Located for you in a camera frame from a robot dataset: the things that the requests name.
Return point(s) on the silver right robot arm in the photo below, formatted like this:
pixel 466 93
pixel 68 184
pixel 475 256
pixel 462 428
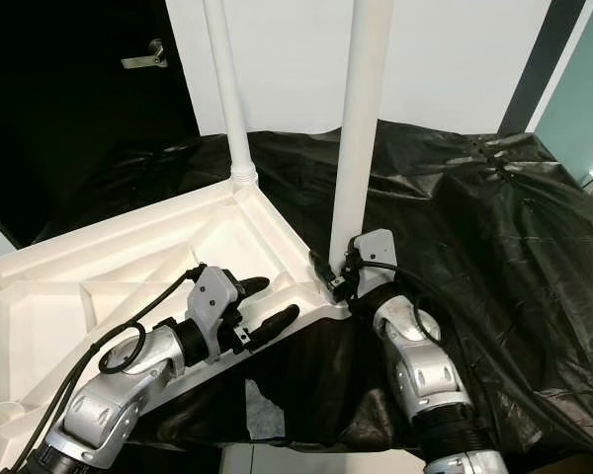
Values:
pixel 420 365

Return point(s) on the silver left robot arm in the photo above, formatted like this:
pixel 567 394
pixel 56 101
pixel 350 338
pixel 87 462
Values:
pixel 109 410

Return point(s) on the wide grey tape piece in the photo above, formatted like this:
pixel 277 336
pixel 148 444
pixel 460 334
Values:
pixel 265 420

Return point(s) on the black plastic cover sheet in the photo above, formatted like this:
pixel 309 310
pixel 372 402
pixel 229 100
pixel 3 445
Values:
pixel 534 296

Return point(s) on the black door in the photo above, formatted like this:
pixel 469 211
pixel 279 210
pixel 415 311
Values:
pixel 59 99

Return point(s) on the teal glass panel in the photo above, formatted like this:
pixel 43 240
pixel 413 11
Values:
pixel 588 109

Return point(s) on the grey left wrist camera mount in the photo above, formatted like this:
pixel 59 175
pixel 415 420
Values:
pixel 217 296

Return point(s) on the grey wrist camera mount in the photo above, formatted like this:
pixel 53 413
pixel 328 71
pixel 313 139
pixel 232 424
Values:
pixel 217 296
pixel 378 247

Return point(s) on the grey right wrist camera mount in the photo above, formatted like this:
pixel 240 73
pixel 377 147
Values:
pixel 378 247

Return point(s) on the black wall column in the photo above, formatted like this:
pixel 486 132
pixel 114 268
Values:
pixel 539 64

